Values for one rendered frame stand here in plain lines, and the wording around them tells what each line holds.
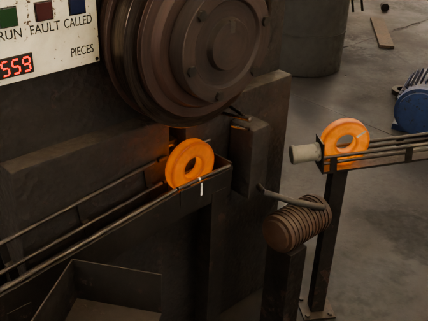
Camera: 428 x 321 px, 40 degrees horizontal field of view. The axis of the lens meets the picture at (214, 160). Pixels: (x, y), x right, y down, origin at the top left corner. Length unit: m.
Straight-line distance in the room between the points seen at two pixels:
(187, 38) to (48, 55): 0.31
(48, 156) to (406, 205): 1.97
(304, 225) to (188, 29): 0.79
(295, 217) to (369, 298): 0.68
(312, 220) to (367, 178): 1.32
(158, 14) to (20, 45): 0.30
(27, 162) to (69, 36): 0.30
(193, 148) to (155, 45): 0.38
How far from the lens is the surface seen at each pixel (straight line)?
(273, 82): 1.83
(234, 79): 1.42
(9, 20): 1.27
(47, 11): 1.31
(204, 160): 1.61
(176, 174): 1.56
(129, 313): 1.34
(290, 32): 4.20
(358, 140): 1.87
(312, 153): 1.83
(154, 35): 1.29
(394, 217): 2.85
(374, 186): 3.05
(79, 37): 1.37
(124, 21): 1.27
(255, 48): 1.44
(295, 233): 1.77
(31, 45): 1.31
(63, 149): 1.42
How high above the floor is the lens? 1.55
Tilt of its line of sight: 30 degrees down
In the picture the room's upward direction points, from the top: 2 degrees clockwise
